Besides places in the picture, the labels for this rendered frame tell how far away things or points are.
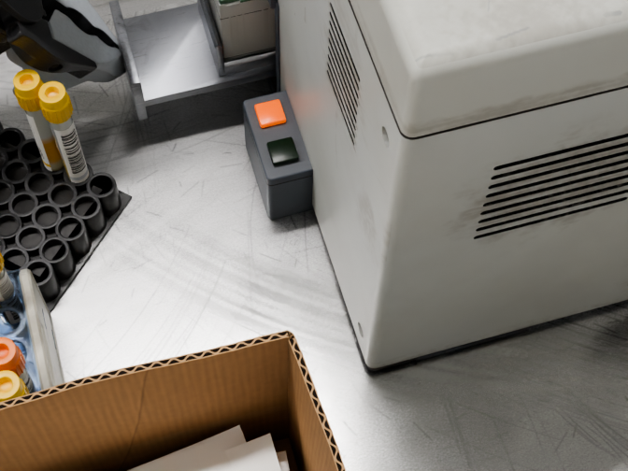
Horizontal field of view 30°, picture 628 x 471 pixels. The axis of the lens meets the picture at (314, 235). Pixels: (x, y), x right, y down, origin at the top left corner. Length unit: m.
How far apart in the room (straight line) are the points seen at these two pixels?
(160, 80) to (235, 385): 0.24
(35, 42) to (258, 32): 0.14
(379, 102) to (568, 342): 0.28
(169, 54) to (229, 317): 0.17
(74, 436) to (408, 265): 0.18
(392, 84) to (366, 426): 0.27
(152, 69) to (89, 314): 0.16
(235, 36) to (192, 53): 0.04
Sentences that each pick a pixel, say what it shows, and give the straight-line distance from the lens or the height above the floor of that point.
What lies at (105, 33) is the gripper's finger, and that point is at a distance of 0.74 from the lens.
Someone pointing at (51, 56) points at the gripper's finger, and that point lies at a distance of 0.67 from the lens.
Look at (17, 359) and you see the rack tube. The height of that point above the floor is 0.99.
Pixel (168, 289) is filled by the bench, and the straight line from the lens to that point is 0.72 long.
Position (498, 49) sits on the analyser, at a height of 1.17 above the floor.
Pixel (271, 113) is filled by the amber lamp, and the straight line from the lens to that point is 0.71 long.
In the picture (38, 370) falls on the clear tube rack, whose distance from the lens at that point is 0.63.
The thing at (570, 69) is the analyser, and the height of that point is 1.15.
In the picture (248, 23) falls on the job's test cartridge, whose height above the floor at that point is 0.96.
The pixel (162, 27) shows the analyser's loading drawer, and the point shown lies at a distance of 0.77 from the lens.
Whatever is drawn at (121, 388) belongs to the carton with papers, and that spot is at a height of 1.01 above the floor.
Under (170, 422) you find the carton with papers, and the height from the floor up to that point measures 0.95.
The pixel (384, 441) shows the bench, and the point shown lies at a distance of 0.68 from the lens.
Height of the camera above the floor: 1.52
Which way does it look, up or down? 62 degrees down
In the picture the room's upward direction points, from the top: 2 degrees clockwise
